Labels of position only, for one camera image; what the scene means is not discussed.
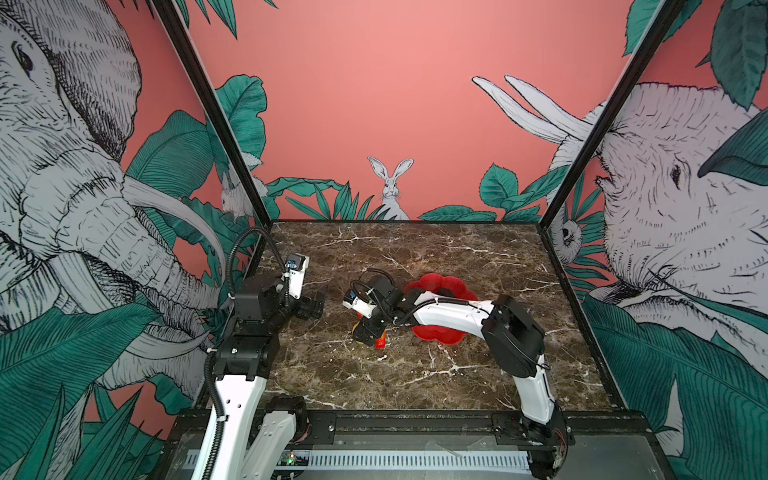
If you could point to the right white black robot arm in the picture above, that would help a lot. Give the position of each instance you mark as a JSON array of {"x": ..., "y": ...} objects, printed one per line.
[{"x": 514, "y": 338}]

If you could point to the left black frame post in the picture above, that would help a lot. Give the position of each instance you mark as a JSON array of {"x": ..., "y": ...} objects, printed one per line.
[{"x": 172, "y": 21}]

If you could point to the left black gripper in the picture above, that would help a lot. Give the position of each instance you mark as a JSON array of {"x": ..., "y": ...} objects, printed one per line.
[{"x": 305, "y": 309}]

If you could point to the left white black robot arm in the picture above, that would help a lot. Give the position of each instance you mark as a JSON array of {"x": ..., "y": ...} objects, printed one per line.
[{"x": 236, "y": 374}]

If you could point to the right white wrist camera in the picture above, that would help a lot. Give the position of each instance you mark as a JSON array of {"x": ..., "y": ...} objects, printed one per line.
[{"x": 362, "y": 307}]

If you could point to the black front mounting rail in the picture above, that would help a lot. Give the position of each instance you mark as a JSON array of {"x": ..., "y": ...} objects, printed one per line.
[{"x": 507, "y": 427}]

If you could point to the red flower-shaped fruit bowl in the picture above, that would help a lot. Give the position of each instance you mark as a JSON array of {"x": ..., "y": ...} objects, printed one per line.
[{"x": 446, "y": 286}]

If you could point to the right black frame post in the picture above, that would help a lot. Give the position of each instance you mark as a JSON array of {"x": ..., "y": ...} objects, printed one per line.
[{"x": 652, "y": 38}]

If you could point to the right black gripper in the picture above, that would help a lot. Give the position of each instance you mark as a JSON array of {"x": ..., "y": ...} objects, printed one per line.
[{"x": 362, "y": 337}]

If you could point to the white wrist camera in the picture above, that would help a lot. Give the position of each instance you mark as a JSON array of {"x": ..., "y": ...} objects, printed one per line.
[
  {"x": 297, "y": 266},
  {"x": 362, "y": 307}
]

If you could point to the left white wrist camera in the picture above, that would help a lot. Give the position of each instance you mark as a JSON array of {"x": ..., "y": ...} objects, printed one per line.
[{"x": 297, "y": 266}]

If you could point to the black frame post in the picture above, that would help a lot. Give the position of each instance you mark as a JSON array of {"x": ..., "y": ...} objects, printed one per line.
[
  {"x": 652, "y": 38},
  {"x": 172, "y": 21}
]

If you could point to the white slotted cable duct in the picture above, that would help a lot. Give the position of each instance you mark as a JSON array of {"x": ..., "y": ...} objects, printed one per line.
[{"x": 442, "y": 460}]

